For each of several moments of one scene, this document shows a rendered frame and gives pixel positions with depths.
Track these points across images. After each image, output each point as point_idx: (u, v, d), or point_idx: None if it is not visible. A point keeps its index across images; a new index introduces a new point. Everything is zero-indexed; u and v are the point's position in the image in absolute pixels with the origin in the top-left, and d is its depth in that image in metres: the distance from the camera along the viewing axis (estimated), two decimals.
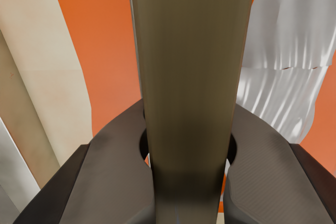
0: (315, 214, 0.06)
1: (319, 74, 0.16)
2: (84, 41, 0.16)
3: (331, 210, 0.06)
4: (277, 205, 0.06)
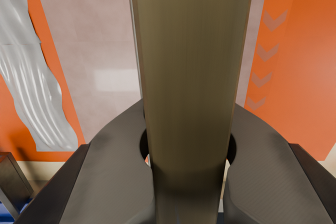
0: (314, 214, 0.06)
1: (36, 49, 0.25)
2: None
3: (331, 210, 0.06)
4: (277, 205, 0.06)
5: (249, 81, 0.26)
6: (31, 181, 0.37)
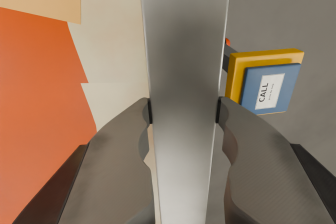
0: (316, 214, 0.06)
1: None
2: None
3: (332, 211, 0.06)
4: (278, 205, 0.06)
5: None
6: None
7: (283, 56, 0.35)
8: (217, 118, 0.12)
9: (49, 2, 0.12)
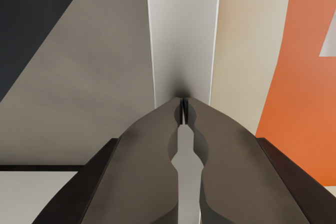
0: (285, 205, 0.06)
1: None
2: None
3: (298, 199, 0.06)
4: (251, 202, 0.06)
5: None
6: None
7: None
8: (186, 119, 0.12)
9: None
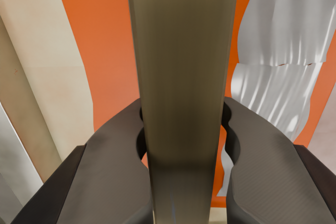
0: (319, 215, 0.06)
1: (313, 70, 0.17)
2: (86, 38, 0.16)
3: None
4: (281, 206, 0.06)
5: None
6: None
7: None
8: None
9: None
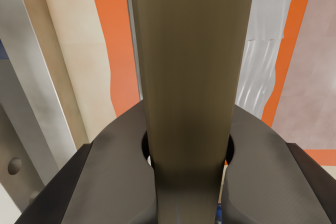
0: (312, 213, 0.06)
1: (275, 45, 0.23)
2: (108, 21, 0.22)
3: (328, 209, 0.06)
4: (275, 205, 0.06)
5: None
6: None
7: None
8: None
9: None
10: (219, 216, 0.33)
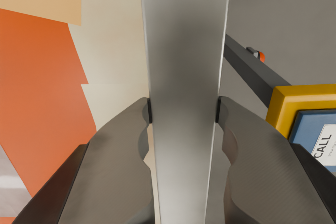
0: (316, 214, 0.06)
1: None
2: None
3: (332, 211, 0.06)
4: (278, 205, 0.06)
5: None
6: None
7: None
8: (217, 118, 0.12)
9: (50, 4, 0.12)
10: None
